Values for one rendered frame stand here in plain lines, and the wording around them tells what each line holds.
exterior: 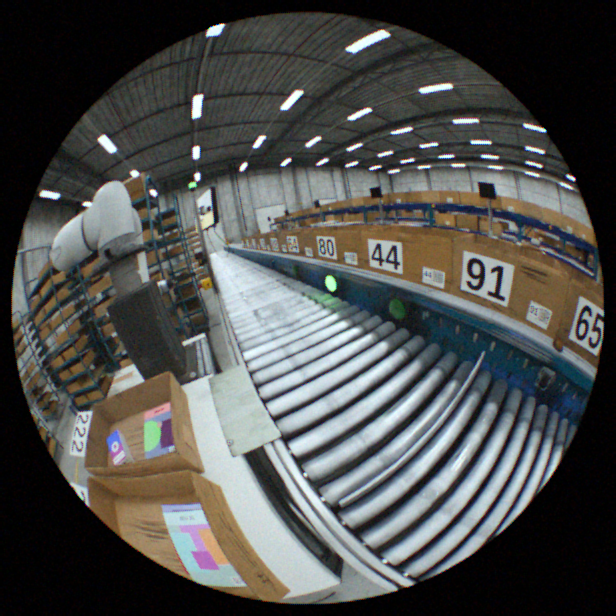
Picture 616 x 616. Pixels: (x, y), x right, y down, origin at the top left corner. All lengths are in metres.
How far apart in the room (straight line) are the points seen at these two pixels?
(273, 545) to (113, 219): 0.82
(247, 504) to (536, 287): 0.74
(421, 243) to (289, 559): 0.80
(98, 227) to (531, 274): 1.13
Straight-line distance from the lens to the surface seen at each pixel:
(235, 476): 0.43
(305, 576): 0.40
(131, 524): 0.60
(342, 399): 0.47
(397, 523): 0.38
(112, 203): 0.70
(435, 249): 0.62
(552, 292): 0.58
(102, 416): 0.80
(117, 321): 0.68
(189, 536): 0.43
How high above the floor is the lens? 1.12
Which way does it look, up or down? 25 degrees down
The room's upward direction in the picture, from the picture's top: 11 degrees counter-clockwise
